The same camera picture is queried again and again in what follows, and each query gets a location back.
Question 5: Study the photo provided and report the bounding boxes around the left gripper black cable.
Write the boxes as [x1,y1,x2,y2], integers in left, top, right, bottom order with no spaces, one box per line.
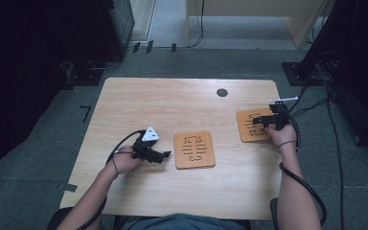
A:
[76,128,148,230]

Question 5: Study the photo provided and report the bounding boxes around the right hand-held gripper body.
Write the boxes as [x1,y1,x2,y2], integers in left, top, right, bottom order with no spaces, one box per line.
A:
[268,96,299,130]

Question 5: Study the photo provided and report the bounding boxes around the black wrist band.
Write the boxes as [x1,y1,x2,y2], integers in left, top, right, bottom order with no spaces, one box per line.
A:
[111,157,120,180]
[276,139,298,154]

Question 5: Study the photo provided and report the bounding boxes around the black cabinet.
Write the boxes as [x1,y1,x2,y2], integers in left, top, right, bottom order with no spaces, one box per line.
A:
[94,0,136,63]

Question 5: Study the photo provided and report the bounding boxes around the person's grey clothing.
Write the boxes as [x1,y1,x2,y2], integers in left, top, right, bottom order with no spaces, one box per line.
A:
[128,213,247,230]

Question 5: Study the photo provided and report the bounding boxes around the person's right hand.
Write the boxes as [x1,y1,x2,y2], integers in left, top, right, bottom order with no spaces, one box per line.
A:
[264,123,299,154]

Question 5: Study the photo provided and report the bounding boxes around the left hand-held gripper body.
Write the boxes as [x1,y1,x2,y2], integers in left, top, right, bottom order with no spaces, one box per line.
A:
[131,126,165,165]

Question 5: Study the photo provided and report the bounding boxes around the black metal stand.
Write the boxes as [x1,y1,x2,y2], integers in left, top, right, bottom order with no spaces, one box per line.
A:
[282,0,353,87]

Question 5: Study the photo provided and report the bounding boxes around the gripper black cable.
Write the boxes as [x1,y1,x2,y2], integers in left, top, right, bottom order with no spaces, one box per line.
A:
[277,106,329,228]
[76,128,148,230]

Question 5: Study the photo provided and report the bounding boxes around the thin black floor cable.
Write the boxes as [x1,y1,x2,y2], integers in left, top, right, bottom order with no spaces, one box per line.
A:
[326,81,347,230]

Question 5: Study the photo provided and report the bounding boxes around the wooden cutout coaster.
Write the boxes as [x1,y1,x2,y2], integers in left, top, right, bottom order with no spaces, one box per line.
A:
[172,130,217,170]
[236,107,277,144]

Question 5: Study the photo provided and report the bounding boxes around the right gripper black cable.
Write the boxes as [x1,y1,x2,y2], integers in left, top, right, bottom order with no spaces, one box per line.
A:
[277,106,329,228]

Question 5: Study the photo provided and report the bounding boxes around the light wooden desk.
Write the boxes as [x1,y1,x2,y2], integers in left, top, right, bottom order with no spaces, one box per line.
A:
[185,0,337,50]

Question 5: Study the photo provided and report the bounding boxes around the black floor base plate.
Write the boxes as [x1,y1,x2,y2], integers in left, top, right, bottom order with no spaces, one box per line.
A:
[65,67,104,87]

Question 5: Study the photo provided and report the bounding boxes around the hanging black cable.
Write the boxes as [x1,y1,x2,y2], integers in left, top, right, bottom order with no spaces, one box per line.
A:
[186,0,206,49]

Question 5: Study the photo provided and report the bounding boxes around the grey tape patch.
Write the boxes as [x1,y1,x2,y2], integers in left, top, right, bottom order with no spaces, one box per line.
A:
[57,182,79,194]

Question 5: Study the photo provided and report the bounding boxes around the black chair armrest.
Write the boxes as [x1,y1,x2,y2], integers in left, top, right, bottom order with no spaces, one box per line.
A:
[269,196,282,230]
[46,206,78,230]

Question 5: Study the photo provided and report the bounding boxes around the person's left hand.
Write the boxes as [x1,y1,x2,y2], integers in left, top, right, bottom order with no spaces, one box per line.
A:
[111,150,144,176]

